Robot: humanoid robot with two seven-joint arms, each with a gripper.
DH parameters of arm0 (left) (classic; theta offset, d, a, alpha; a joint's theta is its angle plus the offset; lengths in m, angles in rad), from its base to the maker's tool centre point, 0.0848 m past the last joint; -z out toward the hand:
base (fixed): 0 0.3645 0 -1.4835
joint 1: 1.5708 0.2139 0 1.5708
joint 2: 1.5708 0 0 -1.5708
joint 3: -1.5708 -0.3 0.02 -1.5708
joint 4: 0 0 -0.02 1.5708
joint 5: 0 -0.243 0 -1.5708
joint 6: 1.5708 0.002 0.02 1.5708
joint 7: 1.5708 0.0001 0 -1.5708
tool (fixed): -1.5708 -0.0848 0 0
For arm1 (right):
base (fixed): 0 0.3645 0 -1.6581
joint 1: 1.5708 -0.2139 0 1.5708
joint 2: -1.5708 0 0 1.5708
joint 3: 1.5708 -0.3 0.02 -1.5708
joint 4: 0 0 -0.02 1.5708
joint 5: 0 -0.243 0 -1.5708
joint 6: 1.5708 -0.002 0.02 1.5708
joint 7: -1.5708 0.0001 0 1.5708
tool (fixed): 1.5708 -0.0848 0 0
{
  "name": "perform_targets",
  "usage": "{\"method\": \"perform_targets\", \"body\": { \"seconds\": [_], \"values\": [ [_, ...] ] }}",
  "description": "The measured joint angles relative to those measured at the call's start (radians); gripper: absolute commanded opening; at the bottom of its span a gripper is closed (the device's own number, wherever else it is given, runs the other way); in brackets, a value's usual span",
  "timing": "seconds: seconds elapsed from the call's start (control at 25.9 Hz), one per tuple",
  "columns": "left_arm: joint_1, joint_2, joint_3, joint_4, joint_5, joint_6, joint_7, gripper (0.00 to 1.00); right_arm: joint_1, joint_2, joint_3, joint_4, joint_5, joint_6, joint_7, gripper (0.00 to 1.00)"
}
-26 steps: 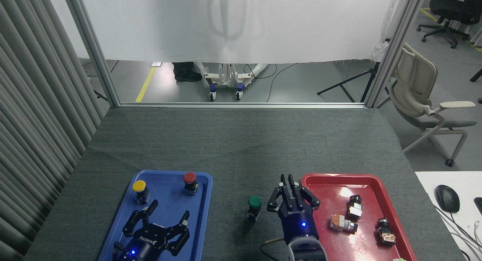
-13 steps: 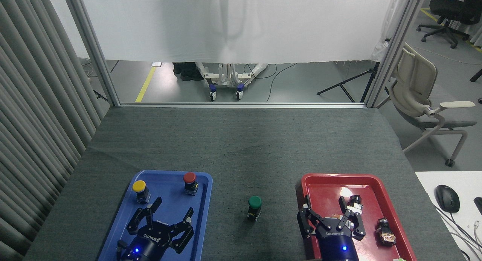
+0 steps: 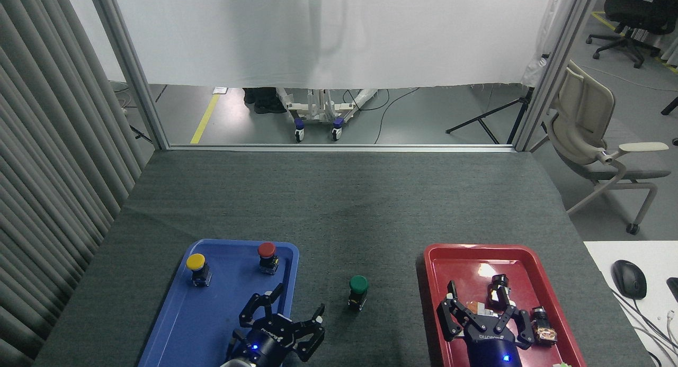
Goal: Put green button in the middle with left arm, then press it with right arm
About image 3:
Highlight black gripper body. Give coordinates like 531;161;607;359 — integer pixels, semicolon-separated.
227;315;298;367
464;314;524;367

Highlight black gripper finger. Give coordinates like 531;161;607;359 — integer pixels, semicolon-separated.
494;302;536;351
238;283;286;328
289;303;326;363
436;280;480;343

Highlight green push button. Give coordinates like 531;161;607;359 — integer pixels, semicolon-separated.
347;275;370;312

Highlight red push button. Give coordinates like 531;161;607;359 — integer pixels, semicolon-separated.
257;242;280;275

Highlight yellow push button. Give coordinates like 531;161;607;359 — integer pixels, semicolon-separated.
185;253;213;287

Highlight blue plastic tray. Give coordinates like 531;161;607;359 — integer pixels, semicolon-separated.
138;239;300;367

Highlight red plastic tray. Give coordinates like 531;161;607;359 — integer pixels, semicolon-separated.
424;244;587;367

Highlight black computer mouse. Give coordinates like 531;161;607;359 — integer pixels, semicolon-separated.
611;259;648;300

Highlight dark grey table cloth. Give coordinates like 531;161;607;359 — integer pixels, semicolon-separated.
32;150;655;367

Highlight white side desk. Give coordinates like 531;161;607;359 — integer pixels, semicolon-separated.
584;241;678;367

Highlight black tripod stand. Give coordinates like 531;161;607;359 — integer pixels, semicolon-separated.
446;55;549;145

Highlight white stand on wheels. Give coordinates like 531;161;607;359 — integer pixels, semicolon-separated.
272;86;380;143

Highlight beige office chair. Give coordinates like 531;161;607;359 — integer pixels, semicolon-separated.
530;60;672;236

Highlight grey pleated curtain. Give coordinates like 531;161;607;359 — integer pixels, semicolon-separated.
0;0;147;367

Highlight white hanging curtain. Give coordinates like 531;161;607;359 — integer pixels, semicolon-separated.
111;0;568;89

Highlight black office chair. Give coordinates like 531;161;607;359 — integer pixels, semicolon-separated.
585;0;678;69

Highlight black switch with copper contacts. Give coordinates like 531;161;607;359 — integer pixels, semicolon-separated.
531;306;559;347

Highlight black white switch block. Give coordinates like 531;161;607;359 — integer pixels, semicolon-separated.
488;274;512;311

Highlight grey desk cables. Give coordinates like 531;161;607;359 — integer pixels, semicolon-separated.
608;287;678;367

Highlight silver aluminium frame rail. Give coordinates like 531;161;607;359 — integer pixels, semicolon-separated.
154;144;518;154

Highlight black floor cable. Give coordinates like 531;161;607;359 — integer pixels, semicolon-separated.
343;87;420;145

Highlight silver aluminium frame post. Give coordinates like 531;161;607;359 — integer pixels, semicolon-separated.
511;0;604;152
87;0;170;149

